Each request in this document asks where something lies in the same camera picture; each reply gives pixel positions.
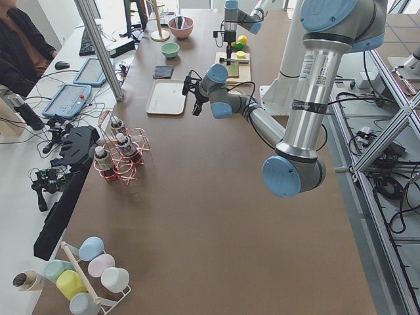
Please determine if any pink cup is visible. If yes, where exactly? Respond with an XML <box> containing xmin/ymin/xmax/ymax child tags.
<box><xmin>88</xmin><ymin>253</ymin><xmax>115</xmax><ymax>278</ymax></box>

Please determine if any white cup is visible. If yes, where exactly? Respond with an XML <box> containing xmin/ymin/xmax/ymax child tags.
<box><xmin>100</xmin><ymin>267</ymin><xmax>129</xmax><ymax>293</ymax></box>

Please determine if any yellow cup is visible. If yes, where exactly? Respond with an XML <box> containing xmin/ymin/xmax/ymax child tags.
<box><xmin>56</xmin><ymin>270</ymin><xmax>87</xmax><ymax>301</ymax></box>

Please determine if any cream rabbit tray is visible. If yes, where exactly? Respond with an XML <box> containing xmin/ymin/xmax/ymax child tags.
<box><xmin>146</xmin><ymin>79</ymin><xmax>186</xmax><ymax>116</ymax></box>

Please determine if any dark drink bottle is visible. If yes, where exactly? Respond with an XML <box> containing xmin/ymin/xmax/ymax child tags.
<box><xmin>115</xmin><ymin>133</ymin><xmax>137</xmax><ymax>157</ymax></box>
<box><xmin>111</xmin><ymin>119</ymin><xmax>127</xmax><ymax>136</ymax></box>
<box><xmin>94</xmin><ymin>146</ymin><xmax>113</xmax><ymax>171</ymax></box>

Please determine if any half lemon slice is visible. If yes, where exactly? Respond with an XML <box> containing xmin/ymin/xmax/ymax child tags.
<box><xmin>236</xmin><ymin>51</ymin><xmax>246</xmax><ymax>59</ymax></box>

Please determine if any white wire cup rack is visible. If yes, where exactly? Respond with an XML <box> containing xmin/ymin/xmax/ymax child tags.
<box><xmin>60</xmin><ymin>241</ymin><xmax>132</xmax><ymax>314</ymax></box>

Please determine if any paper cup with steel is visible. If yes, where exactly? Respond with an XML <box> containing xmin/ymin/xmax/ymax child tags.
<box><xmin>12</xmin><ymin>270</ymin><xmax>45</xmax><ymax>291</ymax></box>

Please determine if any bread sandwich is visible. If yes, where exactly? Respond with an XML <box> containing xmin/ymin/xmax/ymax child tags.
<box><xmin>225</xmin><ymin>62</ymin><xmax>240</xmax><ymax>78</ymax></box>

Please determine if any green lime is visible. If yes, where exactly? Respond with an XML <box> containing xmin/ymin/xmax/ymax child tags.
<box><xmin>234</xmin><ymin>42</ymin><xmax>245</xmax><ymax>51</ymax></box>

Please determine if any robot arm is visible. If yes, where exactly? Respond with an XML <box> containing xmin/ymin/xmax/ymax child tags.
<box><xmin>222</xmin><ymin>0</ymin><xmax>275</xmax><ymax>66</ymax></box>
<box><xmin>183</xmin><ymin>1</ymin><xmax>387</xmax><ymax>197</ymax></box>

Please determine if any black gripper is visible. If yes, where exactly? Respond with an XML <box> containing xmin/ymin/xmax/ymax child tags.
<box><xmin>224</xmin><ymin>30</ymin><xmax>236</xmax><ymax>65</ymax></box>
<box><xmin>192</xmin><ymin>81</ymin><xmax>209</xmax><ymax>116</ymax></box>

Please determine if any mint cup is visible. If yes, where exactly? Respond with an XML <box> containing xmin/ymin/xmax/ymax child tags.
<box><xmin>44</xmin><ymin>259</ymin><xmax>74</xmax><ymax>284</ymax></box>

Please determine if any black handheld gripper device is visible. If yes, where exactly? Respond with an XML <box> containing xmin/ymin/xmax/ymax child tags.
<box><xmin>31</xmin><ymin>169</ymin><xmax>72</xmax><ymax>212</ymax></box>

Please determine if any blue teach pendant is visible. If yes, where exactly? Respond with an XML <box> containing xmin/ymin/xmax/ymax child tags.
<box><xmin>42</xmin><ymin>84</ymin><xmax>92</xmax><ymax>119</ymax></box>
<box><xmin>73</xmin><ymin>58</ymin><xmax>106</xmax><ymax>87</ymax></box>

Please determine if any copper wire bottle rack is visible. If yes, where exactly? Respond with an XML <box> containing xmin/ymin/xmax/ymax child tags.
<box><xmin>93</xmin><ymin>110</ymin><xmax>150</xmax><ymax>184</ymax></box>

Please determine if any wooden cutting board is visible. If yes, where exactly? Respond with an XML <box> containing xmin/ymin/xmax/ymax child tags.
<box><xmin>215</xmin><ymin>52</ymin><xmax>251</xmax><ymax>85</ymax></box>

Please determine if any wooden mug tree stand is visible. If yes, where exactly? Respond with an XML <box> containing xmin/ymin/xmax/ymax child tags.
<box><xmin>146</xmin><ymin>0</ymin><xmax>171</xmax><ymax>42</ymax></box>

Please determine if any black water bottle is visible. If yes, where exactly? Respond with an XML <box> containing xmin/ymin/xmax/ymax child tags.
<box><xmin>7</xmin><ymin>93</ymin><xmax>45</xmax><ymax>131</ymax></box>

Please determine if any mint green bowl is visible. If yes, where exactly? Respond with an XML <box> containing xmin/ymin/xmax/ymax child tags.
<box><xmin>160</xmin><ymin>43</ymin><xmax>180</xmax><ymax>58</ymax></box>

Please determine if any black keyboard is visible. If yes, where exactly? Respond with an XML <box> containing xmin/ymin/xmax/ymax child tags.
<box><xmin>79</xmin><ymin>29</ymin><xmax>95</xmax><ymax>56</ymax></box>

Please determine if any grey blue cup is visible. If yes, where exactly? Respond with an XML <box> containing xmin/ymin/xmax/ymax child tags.
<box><xmin>69</xmin><ymin>293</ymin><xmax>100</xmax><ymax>315</ymax></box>

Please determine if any black computer mouse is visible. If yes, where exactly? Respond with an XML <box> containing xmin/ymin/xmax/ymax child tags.
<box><xmin>54</xmin><ymin>61</ymin><xmax>70</xmax><ymax>70</ymax></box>

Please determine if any seated person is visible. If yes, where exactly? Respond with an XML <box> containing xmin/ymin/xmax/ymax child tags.
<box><xmin>1</xmin><ymin>0</ymin><xmax>58</xmax><ymax>97</ymax></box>

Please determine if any pink bowl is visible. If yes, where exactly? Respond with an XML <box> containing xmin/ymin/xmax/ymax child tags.
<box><xmin>168</xmin><ymin>16</ymin><xmax>194</xmax><ymax>39</ymax></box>

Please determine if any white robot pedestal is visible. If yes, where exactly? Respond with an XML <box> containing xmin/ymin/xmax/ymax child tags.
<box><xmin>260</xmin><ymin>0</ymin><xmax>306</xmax><ymax>116</ymax></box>

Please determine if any grey folded cloth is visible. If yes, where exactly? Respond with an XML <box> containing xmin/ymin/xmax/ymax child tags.
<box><xmin>153</xmin><ymin>65</ymin><xmax>174</xmax><ymax>79</ymax></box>

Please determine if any black monitor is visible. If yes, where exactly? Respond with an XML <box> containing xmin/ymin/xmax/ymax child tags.
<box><xmin>33</xmin><ymin>125</ymin><xmax>100</xmax><ymax>261</ymax></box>

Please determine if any steel scoop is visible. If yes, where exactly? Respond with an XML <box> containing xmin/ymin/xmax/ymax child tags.
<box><xmin>174</xmin><ymin>15</ymin><xmax>186</xmax><ymax>30</ymax></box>

